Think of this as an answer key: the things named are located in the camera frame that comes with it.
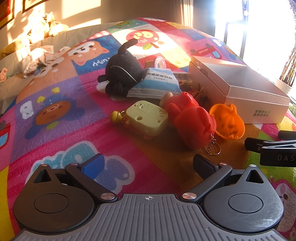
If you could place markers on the beige plush toys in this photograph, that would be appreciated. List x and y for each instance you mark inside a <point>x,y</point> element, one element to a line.
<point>41,29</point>

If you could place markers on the red framed picture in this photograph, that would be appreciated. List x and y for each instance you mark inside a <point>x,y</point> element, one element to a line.
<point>30,5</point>

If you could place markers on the small gold bell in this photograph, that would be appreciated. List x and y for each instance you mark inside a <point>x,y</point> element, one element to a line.
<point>116,117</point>

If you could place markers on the yellow pillow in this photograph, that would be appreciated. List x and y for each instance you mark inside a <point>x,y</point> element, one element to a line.
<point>11,49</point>

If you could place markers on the beige curtain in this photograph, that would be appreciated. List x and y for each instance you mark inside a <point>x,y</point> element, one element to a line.
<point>187,14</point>

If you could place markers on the small brown figurine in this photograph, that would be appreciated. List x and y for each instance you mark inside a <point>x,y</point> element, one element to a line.
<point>193,89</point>

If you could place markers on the white cardboard box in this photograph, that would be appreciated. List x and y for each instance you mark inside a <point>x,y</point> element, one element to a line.
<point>254,104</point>

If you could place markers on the pile of light clothes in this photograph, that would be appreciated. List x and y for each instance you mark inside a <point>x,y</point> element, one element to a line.
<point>44,58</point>

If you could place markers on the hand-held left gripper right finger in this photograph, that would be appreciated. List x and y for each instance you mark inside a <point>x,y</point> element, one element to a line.
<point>203,165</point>

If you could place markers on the black plush cat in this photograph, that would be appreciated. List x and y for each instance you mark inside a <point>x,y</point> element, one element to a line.
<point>122,69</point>

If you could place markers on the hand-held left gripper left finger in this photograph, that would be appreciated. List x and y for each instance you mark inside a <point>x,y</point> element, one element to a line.
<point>94,165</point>

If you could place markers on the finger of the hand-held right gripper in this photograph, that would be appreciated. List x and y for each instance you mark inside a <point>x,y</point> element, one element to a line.
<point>288,135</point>
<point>254,144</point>

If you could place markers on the clear pink capsule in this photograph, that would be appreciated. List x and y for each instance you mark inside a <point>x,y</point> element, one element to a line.
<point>160,62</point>

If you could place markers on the dark framed picture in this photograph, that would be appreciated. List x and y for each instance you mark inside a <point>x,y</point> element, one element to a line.
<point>5,14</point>

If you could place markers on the potted plant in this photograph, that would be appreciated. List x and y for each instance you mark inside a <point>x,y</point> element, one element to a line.
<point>288,74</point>

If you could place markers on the blue and white packet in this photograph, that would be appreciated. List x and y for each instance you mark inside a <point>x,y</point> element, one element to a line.
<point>159,83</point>

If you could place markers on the pale green plastic toy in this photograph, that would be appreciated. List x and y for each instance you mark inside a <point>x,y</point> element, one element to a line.
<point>145,118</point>

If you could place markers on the orange pumpkin shell toy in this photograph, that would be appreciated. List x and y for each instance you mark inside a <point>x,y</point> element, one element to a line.
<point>227,122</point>

